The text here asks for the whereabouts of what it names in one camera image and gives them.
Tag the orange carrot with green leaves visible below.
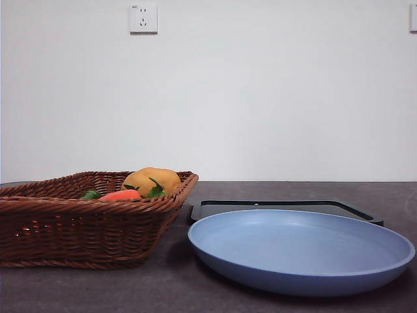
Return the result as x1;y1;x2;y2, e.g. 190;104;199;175
97;177;168;201

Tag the blue round plate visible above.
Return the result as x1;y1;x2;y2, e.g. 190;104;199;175
187;209;416;297

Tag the black flat tray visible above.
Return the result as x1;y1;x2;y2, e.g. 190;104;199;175
188;200;384;227

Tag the yellow-brown potato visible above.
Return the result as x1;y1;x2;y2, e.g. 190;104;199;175
121;167;182;197

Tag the brown wicker basket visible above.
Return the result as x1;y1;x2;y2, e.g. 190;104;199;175
0;170;199;271

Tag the white wall socket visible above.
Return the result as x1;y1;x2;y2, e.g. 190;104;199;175
129;3;159;35

